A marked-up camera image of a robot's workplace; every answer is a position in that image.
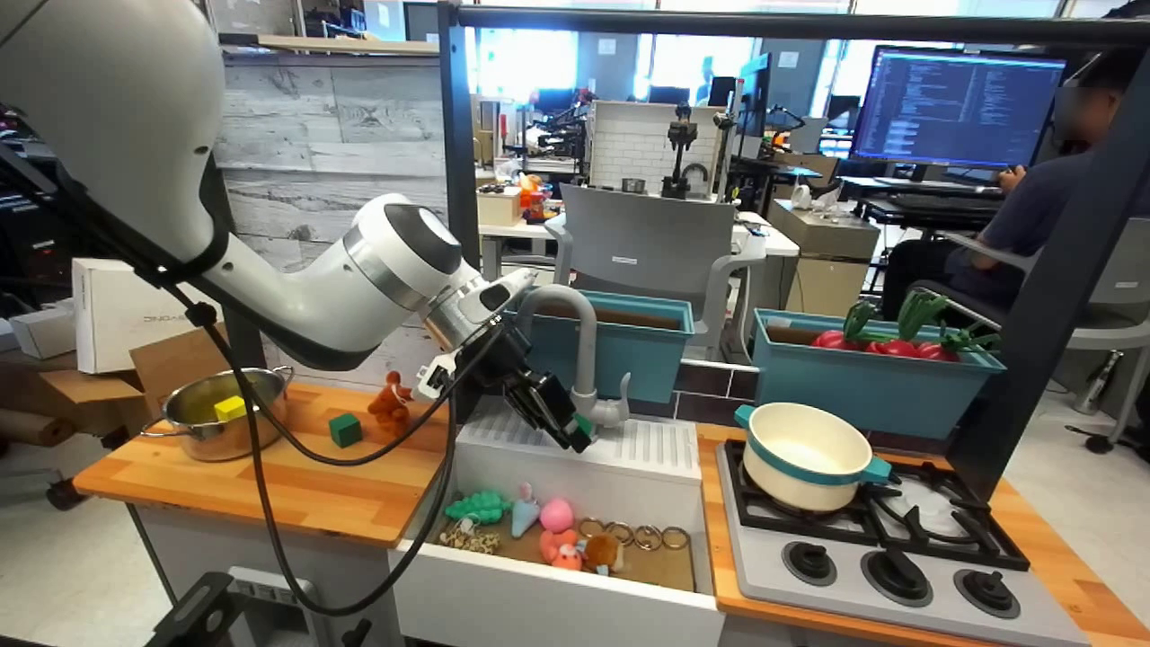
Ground cardboard box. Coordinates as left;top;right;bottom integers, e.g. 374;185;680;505
43;330;224;434

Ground green block front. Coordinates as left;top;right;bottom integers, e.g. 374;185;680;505
574;412;598;434

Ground white box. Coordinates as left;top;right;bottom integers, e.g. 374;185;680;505
71;260;191;373

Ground seated person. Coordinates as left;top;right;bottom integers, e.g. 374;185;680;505
882;49;1144;319

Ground steel pot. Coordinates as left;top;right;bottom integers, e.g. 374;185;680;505
149;366;294;464

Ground orange toy figure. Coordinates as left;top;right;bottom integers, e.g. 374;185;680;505
371;370;413;439

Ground red toy vegetables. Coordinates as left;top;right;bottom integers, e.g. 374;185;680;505
811;330;956;361

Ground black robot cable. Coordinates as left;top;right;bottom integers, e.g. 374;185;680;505
68;191;506;621

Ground green bumpy toy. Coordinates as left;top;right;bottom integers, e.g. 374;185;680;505
445;490;509;524

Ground cream pot teal rim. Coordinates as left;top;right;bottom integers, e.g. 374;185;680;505
732;404;893;513

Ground green block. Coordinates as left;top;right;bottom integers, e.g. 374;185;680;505
328;412;364;448
574;412;598;434

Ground yellow block in pot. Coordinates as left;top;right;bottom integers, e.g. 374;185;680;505
212;396;246;426

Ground pink ball toy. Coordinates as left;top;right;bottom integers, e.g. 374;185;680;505
540;495;574;531

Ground salmon pink toy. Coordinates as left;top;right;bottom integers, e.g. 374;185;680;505
540;529;587;573

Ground white toy sink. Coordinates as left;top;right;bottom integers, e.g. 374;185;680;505
397;400;721;647

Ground green block rear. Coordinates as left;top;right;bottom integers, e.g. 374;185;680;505
328;412;364;448

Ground grey sink faucet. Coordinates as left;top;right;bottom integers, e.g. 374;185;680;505
524;284;629;439

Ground grey toy stove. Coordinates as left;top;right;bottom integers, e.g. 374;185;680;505
714;442;1085;647

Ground grey office chair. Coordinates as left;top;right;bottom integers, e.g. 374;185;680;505
560;186;766;361

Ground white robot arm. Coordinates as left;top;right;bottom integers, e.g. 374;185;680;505
0;0;593;448

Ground teal planter box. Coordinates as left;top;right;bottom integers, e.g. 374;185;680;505
518;293;698;404
755;309;1003;442

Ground right teal planter box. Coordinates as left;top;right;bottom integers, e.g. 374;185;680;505
755;309;1003;442

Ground computer monitor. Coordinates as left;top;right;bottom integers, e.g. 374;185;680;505
849;47;1066;170

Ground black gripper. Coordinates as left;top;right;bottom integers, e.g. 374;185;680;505
416;324;593;452

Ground left teal planter box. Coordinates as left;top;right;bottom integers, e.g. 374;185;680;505
518;293;698;404

